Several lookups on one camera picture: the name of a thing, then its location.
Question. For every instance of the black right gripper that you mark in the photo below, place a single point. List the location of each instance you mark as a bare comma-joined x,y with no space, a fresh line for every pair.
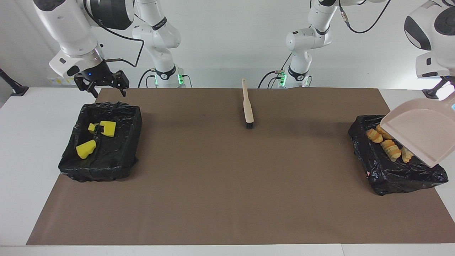
97,75

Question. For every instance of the yellow sponge piece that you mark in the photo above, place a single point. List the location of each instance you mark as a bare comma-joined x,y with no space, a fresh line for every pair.
92,127
108,128
86,149

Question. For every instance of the beige hand brush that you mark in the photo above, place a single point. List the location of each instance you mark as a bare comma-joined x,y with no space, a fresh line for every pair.
247,106

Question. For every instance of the orange brown foam chunk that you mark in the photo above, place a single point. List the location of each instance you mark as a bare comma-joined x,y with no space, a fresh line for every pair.
374,136

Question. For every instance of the pale beige foam chunk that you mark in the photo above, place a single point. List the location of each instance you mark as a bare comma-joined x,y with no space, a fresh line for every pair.
384,132
391,150
406,155

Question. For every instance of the beige plastic dustpan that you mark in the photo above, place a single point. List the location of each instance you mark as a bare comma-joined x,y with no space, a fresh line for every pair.
423,131

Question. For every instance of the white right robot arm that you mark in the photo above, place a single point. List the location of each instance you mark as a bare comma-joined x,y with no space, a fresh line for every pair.
71,32

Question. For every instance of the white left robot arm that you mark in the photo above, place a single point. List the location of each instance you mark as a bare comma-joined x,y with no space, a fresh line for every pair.
305,39

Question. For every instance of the black bag lined bin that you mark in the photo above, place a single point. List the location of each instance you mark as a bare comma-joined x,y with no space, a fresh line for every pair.
113,160
391,174

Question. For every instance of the brown table mat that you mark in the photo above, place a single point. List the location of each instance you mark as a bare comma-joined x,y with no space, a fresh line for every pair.
227,213

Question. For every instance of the light blue object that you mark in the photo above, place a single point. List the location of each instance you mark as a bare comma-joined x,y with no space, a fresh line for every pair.
453,107

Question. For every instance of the white wall power box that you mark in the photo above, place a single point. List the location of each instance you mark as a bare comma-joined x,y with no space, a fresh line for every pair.
57,81

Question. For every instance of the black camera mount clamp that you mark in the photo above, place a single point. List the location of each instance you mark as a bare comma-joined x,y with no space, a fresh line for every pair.
433,92
14,87

